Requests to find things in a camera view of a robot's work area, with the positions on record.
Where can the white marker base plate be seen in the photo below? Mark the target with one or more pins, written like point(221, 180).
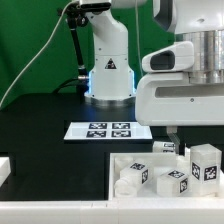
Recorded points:
point(107, 131)

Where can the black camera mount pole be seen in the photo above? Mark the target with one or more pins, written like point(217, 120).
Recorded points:
point(76, 18)

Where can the white left fence block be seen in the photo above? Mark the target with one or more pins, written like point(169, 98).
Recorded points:
point(5, 169)

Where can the black camera on mount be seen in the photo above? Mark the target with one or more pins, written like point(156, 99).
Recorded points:
point(95, 5)

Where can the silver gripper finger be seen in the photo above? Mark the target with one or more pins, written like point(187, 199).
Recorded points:
point(172, 134)

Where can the white front fence bar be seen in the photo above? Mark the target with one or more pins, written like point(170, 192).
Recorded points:
point(152, 211)

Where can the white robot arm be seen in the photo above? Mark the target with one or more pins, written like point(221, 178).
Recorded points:
point(111, 81)

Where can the white square tabletop tray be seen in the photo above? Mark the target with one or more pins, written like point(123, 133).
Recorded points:
point(158, 163)

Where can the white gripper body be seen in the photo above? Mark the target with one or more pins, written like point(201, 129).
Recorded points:
point(171, 93)

